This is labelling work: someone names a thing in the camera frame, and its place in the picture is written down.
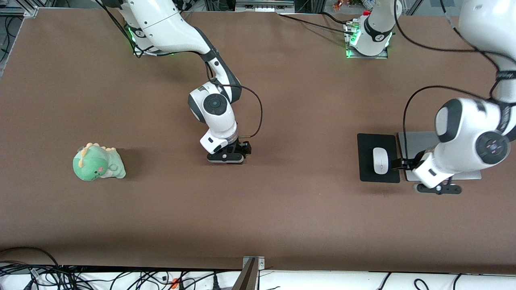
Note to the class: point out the green dinosaur plush toy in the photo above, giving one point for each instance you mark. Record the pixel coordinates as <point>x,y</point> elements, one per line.
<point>96,165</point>

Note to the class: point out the black mouse pad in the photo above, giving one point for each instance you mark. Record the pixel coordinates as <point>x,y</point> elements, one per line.
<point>365,161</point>

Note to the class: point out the white power strip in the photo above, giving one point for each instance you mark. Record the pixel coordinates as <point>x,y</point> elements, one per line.
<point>264,7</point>

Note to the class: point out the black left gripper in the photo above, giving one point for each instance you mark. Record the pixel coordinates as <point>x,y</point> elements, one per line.
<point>409,163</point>

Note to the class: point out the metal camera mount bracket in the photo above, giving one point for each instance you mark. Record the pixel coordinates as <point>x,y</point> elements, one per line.
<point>250,268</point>

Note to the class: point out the silver closed laptop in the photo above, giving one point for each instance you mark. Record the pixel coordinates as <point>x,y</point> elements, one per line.
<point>415,141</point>

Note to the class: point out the aluminium frame profile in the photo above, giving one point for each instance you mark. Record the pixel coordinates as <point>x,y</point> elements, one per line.
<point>20,11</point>

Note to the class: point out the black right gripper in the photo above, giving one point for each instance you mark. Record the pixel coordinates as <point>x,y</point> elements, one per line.
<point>243,147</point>

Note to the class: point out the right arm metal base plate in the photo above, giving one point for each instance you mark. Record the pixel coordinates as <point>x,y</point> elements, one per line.
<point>139,53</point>

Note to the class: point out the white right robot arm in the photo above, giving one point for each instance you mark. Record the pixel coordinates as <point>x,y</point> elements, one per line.
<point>217,117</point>

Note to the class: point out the white computer mouse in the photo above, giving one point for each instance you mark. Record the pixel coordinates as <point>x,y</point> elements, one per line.
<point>380,161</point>

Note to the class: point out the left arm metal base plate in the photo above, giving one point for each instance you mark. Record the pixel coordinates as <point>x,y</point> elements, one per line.
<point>350,55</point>

